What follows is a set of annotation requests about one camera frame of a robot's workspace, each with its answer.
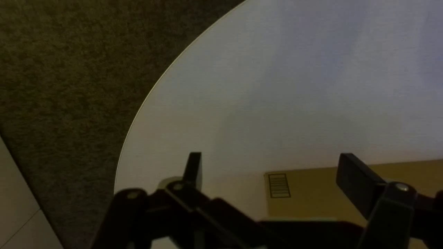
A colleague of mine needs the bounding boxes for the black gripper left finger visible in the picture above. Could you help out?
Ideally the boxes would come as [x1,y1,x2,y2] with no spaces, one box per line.
[89,151,280,249]

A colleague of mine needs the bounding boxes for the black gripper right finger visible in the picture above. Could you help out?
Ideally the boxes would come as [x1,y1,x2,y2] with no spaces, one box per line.
[336,153,443,249]

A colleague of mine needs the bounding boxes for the brown cardboard box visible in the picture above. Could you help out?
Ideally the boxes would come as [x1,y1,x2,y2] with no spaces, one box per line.
[203,158,443,227]

